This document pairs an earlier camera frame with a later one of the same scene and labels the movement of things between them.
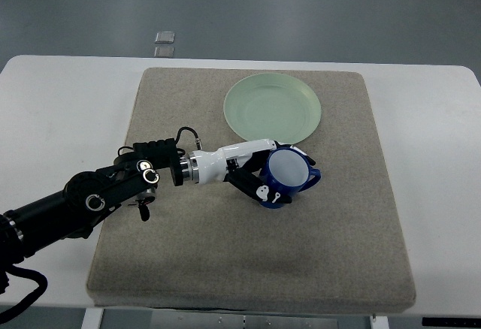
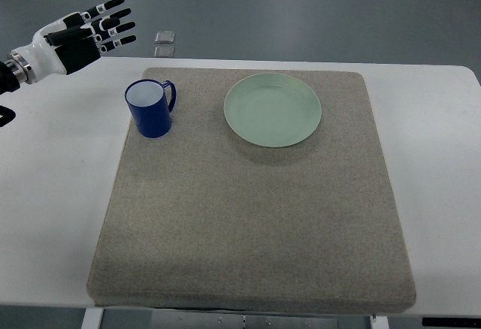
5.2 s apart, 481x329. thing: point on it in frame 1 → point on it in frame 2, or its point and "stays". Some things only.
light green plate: (271, 107) stays
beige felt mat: (337, 247) stays
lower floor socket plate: (164, 52) stays
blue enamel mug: (288, 170) → (151, 102)
